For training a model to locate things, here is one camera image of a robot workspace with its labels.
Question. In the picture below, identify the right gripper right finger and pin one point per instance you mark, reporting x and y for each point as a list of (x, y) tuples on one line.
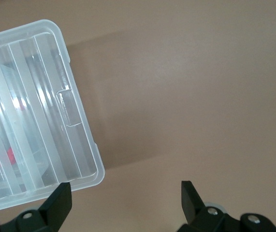
[(193, 212)]

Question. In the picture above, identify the clear plastic box lid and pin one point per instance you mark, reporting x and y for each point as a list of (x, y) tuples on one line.
[(43, 96)]

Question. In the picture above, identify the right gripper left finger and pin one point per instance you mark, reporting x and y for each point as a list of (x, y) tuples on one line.
[(55, 207)]

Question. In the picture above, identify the clear plastic storage box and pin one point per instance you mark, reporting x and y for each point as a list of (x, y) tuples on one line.
[(7, 120)]

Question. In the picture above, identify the red block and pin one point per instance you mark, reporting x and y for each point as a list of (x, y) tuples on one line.
[(9, 157)]

